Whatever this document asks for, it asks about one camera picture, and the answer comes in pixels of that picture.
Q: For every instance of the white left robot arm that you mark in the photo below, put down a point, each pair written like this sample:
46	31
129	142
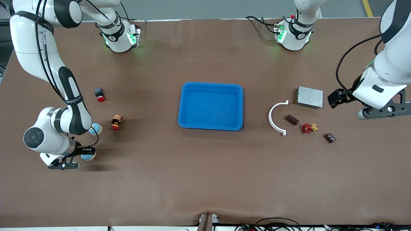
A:
293	40

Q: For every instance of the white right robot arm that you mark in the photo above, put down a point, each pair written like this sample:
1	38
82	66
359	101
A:
32	41

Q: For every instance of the grey metal box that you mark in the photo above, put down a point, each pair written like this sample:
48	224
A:
310	97

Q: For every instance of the grey metal clamp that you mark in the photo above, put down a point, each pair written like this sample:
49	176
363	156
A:
207	223

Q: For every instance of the brown table cover mat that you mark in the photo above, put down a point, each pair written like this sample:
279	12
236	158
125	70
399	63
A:
205	176

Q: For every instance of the red button yellow orange body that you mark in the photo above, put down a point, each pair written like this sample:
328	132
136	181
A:
116	123

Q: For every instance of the white curved plastic bracket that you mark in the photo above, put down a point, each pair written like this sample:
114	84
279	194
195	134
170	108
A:
269	118

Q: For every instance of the red button black body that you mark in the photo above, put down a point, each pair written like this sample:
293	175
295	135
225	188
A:
99	94

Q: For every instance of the small black capacitor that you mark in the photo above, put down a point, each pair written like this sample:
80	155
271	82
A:
330	137

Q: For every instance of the light blue service bell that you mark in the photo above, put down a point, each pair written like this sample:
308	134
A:
87	158
96	129

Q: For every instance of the dark brown cylindrical capacitor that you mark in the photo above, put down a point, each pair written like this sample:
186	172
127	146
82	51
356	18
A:
292	119

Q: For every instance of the blue plastic tray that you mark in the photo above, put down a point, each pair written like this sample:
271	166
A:
212	106

